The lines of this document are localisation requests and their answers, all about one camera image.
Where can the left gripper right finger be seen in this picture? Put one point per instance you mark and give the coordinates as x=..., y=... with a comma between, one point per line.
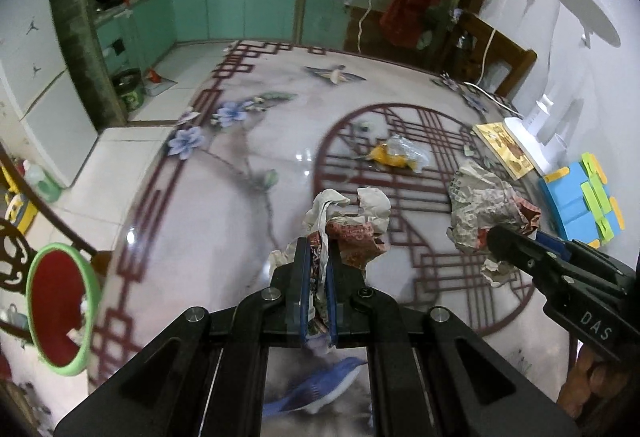
x=429, y=373

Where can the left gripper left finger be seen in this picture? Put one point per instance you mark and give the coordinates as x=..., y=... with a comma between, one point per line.
x=205, y=374

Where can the newspaper red wrapper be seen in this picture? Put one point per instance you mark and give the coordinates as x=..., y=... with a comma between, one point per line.
x=480, y=200

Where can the red white wrapper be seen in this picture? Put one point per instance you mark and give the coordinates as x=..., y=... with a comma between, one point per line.
x=325, y=302

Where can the orange clear snack wrapper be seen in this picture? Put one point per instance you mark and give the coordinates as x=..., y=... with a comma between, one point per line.
x=399, y=152

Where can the green red trash bin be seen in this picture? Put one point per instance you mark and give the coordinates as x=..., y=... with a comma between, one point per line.
x=63, y=294

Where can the teal kitchen cabinets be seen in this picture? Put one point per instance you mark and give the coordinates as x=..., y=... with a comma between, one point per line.
x=204, y=20

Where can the person right hand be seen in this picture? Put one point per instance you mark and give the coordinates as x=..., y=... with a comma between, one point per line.
x=590, y=377

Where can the blue green toy box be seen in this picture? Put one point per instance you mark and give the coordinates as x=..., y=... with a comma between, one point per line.
x=582, y=209

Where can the yellow picture book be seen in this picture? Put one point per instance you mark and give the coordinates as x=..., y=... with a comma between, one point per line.
x=509, y=153

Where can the wooden chair left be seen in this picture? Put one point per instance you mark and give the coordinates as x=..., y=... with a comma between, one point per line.
x=17, y=254

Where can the wooden chair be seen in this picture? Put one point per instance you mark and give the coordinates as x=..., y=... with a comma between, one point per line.
x=17, y=254
x=474, y=46

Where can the wooden chair right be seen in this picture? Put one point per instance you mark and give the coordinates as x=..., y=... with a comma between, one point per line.
x=474, y=46

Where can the white desk lamp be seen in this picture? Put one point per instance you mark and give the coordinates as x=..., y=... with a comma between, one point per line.
x=540, y=133

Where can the green floor bucket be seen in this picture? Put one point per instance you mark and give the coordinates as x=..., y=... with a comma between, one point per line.
x=129, y=88

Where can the white refrigerator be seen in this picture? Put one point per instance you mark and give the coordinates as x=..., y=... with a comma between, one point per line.
x=42, y=116

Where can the red handled mop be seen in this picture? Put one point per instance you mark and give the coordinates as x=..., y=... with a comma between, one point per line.
x=149, y=32

